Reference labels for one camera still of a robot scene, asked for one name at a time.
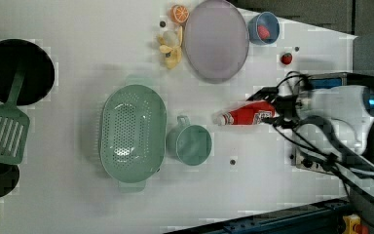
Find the green oval colander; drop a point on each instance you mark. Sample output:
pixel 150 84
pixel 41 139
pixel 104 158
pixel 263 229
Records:
pixel 133 127

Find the black round pan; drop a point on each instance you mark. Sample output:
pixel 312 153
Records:
pixel 39 70

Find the red strawberry on table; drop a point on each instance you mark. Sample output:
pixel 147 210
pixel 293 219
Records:
pixel 286 58

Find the red strawberry in cup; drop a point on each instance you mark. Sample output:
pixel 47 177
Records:
pixel 263 32

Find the orange slice toy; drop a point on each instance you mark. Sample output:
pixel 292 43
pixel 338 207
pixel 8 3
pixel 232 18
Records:
pixel 179 14

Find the peeled banana toy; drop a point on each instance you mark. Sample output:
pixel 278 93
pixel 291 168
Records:
pixel 170 46

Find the grey oval plate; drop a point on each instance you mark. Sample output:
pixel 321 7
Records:
pixel 216 40

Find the green measuring cup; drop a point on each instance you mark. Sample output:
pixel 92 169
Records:
pixel 190 144

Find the blue cup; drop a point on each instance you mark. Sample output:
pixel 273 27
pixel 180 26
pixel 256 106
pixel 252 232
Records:
pixel 269 20

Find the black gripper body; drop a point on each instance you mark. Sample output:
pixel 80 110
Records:
pixel 286 110

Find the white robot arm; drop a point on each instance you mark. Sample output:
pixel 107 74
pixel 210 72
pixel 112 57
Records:
pixel 364 185

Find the green slotted spatula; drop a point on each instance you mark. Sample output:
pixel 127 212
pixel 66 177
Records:
pixel 14 125

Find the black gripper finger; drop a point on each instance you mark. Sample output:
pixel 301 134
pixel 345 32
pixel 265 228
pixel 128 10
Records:
pixel 274 121
pixel 264 92

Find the red plush ketchup bottle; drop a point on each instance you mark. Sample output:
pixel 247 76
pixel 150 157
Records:
pixel 248 114

